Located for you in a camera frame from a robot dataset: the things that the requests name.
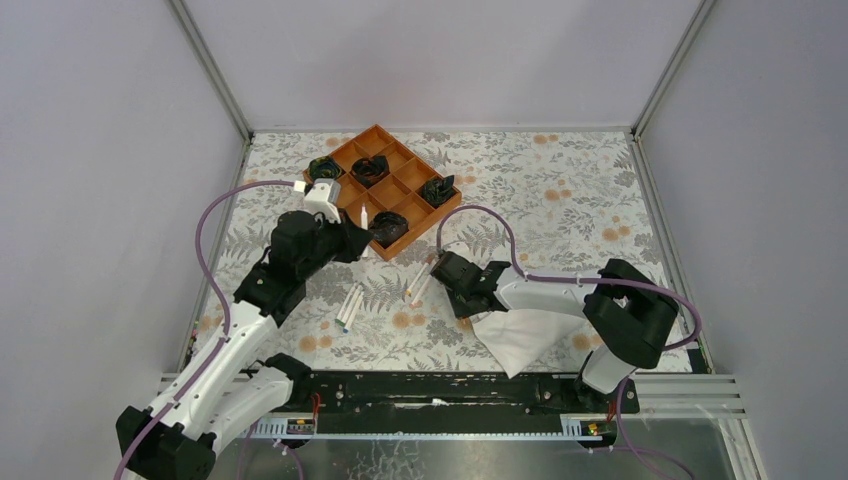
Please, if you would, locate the orange wooden compartment tray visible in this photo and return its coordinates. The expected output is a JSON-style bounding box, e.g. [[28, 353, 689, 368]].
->
[[328, 124, 462, 260]]

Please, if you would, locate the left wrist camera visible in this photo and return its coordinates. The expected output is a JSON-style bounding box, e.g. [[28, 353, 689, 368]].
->
[[293, 178, 342, 223]]

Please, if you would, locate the white marker green end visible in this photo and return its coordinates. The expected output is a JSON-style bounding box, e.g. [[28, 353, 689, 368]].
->
[[335, 285, 359, 327]]

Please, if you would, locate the white marker pen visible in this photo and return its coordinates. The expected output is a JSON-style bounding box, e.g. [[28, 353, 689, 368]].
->
[[404, 255, 434, 297], [360, 202, 370, 259]]

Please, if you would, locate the white folded cloth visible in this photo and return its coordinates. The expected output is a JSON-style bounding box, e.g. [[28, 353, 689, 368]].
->
[[473, 309, 586, 378]]

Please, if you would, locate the dark green rolled tie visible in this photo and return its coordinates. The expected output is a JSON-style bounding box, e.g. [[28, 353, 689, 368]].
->
[[418, 175, 456, 209]]

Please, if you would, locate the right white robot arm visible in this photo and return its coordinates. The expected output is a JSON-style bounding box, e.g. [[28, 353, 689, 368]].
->
[[430, 251, 681, 394]]

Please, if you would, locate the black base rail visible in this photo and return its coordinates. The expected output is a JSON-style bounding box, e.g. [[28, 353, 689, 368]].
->
[[273, 370, 640, 440]]

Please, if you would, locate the white marker blue end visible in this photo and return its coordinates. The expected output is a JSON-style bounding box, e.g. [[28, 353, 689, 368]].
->
[[342, 288, 364, 333]]

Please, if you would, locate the dark blue rolled tie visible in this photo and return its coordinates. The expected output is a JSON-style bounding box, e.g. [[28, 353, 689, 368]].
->
[[368, 211, 409, 248]]

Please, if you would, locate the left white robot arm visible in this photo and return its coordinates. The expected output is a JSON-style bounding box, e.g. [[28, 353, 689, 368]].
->
[[115, 210, 374, 479]]

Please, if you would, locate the green patterned rolled tie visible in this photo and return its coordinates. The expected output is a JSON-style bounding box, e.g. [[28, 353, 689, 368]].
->
[[306, 156, 345, 182]]

